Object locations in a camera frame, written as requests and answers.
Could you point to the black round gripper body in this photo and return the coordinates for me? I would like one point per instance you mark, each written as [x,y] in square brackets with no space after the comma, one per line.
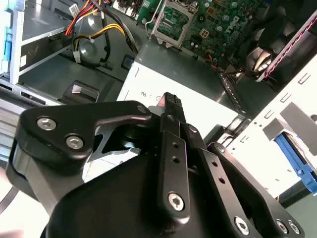
[111,198]

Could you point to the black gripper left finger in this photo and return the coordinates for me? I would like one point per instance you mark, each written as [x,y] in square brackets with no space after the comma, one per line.
[57,138]

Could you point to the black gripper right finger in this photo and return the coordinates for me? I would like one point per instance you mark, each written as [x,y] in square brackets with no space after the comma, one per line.
[223,178]

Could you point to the hard disk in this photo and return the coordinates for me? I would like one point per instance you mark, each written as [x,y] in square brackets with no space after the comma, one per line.
[289,153]

